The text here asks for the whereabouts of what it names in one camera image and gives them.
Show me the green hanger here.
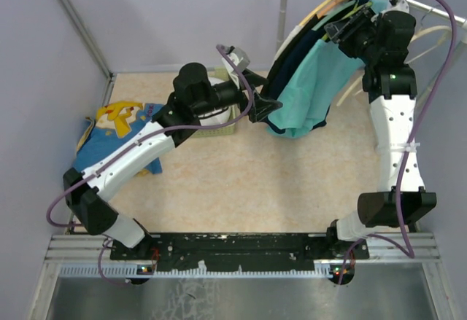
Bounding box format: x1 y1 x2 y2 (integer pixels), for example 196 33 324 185
322 0 361 42

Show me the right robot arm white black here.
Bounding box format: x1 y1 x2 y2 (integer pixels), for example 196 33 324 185
325 4 437 259

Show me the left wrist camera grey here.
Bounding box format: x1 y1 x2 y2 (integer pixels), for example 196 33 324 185
223 46 250 73

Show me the black t-shirt white trim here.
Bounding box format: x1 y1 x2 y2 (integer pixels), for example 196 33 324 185
260 15 323 98

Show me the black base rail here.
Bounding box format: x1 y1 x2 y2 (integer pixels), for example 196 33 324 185
110 233 369 281

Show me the light green plastic basket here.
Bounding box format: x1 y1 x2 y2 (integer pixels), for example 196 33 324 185
189 66 236 138

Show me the orange hanger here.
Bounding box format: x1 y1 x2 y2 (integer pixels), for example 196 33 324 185
315 0 346 18

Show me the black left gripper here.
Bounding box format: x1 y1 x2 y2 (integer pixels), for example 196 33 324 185
193 69 283 123

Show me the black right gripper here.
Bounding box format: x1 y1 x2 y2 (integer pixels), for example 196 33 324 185
323 5 379 65

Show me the cream hanger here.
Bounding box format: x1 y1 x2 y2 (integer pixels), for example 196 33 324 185
335 6 453 108

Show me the teal t-shirt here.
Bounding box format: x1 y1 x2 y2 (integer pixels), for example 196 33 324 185
265 0 390 138

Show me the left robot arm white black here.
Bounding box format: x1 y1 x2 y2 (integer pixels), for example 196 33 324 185
63 63 282 259

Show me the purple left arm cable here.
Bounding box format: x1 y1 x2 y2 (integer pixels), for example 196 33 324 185
45 44 255 287

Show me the yellow hanger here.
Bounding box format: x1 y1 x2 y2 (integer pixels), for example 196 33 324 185
298 0 333 27

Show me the blue Pikachu t-shirt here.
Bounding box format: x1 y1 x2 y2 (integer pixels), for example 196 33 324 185
72 101 162 171

